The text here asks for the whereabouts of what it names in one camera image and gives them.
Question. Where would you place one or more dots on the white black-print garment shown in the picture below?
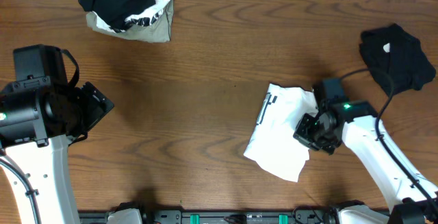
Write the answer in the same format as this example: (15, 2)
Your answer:
(146, 18)

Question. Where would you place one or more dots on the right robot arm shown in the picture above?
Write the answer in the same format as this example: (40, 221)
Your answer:
(410, 197)

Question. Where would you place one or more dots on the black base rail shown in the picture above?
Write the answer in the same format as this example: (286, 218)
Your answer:
(296, 216)

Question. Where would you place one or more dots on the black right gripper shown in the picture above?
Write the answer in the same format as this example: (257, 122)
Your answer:
(301, 133)

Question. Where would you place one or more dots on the black garment right side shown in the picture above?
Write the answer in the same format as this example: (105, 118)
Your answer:
(400, 55)

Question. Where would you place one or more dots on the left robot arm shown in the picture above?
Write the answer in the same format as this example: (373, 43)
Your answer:
(37, 127)

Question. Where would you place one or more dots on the white printed t-shirt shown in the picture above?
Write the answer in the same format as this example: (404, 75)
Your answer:
(272, 145)

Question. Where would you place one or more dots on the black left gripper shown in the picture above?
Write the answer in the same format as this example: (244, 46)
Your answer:
(96, 103)

